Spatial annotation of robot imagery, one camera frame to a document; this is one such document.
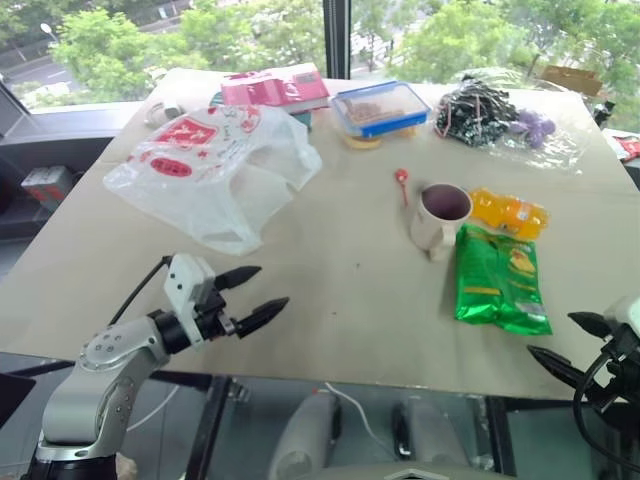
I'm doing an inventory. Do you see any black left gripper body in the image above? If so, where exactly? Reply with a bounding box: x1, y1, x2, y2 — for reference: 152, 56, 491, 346
192, 285, 237, 345

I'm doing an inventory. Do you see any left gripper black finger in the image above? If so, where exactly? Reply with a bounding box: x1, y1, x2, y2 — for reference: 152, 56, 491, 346
213, 265, 263, 292
233, 296, 291, 340

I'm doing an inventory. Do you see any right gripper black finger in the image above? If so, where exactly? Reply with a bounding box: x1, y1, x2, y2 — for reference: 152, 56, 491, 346
527, 344, 584, 389
568, 311, 614, 342

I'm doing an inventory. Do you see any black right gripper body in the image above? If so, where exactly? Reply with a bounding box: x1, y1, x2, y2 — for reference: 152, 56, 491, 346
597, 322, 640, 402

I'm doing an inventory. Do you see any green chips bag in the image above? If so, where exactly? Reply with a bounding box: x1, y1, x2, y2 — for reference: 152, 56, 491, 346
453, 223, 554, 336

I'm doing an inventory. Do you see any white red-printed plastic bag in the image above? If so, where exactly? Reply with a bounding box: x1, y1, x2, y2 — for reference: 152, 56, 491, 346
102, 103, 324, 257

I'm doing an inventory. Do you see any black table leg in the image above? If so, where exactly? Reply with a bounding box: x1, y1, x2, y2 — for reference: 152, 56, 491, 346
184, 374, 234, 480
482, 394, 517, 476

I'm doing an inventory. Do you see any grey rounded robot leg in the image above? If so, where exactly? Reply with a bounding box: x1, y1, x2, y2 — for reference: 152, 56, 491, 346
267, 394, 344, 480
394, 394, 471, 471

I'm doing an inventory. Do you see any orange snack packet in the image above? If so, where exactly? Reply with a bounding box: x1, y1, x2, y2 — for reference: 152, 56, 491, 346
468, 187, 551, 244

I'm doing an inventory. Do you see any clear plastic bag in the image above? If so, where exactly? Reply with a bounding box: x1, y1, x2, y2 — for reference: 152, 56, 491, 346
432, 69, 586, 176

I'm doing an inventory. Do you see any red packet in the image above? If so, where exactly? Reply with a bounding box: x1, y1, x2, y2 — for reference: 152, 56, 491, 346
612, 134, 640, 161

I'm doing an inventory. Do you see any yellow round tape roll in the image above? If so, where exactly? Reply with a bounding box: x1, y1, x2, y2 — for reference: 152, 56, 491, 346
344, 127, 419, 151

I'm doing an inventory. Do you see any white mug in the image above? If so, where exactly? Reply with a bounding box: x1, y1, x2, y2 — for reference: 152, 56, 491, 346
409, 183, 474, 262

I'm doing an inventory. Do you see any pink cardboard box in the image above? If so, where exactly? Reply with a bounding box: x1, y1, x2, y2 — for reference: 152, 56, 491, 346
220, 63, 332, 114

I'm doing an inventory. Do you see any purple plush item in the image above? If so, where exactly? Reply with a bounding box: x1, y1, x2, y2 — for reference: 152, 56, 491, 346
508, 108, 556, 149

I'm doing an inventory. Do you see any small black device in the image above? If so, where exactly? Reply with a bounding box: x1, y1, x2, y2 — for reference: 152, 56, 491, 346
592, 99, 616, 126

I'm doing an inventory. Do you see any grey red storage box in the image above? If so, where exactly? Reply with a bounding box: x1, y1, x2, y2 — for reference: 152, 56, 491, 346
20, 166, 76, 204

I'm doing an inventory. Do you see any clear blue-lidded food container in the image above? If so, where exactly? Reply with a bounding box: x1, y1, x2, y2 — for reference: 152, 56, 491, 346
329, 80, 432, 140

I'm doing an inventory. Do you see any black window pillar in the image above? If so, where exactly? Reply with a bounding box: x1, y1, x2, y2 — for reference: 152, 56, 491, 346
322, 0, 354, 80

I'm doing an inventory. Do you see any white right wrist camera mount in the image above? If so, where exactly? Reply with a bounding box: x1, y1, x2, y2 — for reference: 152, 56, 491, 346
602, 295, 640, 334

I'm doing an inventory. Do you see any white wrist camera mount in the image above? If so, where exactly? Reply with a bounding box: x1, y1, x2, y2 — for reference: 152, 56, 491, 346
602, 295, 640, 334
163, 253, 217, 349

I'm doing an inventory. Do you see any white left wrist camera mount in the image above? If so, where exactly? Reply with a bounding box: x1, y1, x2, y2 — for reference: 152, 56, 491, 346
163, 253, 217, 349

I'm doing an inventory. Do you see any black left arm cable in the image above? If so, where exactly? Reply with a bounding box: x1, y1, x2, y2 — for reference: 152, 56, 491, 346
107, 255, 172, 326

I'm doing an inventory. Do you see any white floor cable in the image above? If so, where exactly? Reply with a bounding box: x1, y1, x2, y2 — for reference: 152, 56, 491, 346
324, 382, 396, 459

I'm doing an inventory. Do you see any white charger with cable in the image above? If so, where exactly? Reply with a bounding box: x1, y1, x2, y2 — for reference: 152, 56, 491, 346
144, 97, 184, 129

